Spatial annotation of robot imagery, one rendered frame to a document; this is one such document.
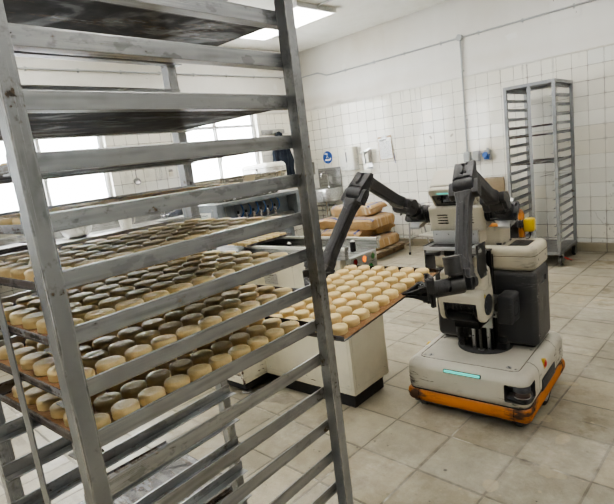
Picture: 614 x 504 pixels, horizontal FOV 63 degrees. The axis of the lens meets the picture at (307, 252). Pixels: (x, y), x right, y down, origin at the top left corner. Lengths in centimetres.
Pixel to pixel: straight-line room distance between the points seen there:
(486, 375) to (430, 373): 29
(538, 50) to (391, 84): 190
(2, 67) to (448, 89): 617
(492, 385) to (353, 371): 70
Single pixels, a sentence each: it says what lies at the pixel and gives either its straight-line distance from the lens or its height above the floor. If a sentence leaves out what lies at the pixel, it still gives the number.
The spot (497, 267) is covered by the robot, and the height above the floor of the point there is 71.
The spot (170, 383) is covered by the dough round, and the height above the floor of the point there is 97.
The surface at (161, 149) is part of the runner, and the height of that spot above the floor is 142.
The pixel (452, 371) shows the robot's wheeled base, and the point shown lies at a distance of 264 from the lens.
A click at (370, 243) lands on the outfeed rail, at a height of 87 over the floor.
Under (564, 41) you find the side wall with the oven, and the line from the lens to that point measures 624.
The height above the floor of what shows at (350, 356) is 32.
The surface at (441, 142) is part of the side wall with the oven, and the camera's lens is 677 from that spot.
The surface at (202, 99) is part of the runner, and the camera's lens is 103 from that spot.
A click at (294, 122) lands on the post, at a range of 118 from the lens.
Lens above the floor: 137
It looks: 10 degrees down
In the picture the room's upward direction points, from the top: 7 degrees counter-clockwise
